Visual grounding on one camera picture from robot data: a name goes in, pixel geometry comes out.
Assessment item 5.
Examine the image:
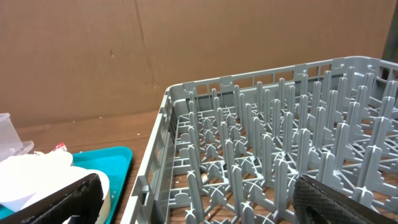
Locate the red foil snack wrapper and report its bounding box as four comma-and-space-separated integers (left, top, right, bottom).
52, 142, 68, 152

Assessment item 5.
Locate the large white plate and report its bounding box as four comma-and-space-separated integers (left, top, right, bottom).
6, 166, 111, 224

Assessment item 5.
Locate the teal plastic serving tray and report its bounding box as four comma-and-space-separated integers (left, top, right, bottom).
1, 147, 132, 223

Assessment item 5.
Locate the medium white plate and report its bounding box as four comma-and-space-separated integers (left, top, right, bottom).
1, 151, 73, 202

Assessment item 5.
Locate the brown cardboard backdrop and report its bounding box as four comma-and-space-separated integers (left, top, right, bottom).
1, 1, 396, 127

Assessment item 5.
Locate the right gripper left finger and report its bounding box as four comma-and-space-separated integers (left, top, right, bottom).
1, 173, 103, 224

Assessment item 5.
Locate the clear plastic bin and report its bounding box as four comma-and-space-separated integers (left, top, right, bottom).
0, 113, 34, 161

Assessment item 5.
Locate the grey dishwasher rack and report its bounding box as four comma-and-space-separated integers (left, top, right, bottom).
121, 56, 397, 223

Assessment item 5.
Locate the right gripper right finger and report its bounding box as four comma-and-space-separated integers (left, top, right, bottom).
293, 175, 397, 224

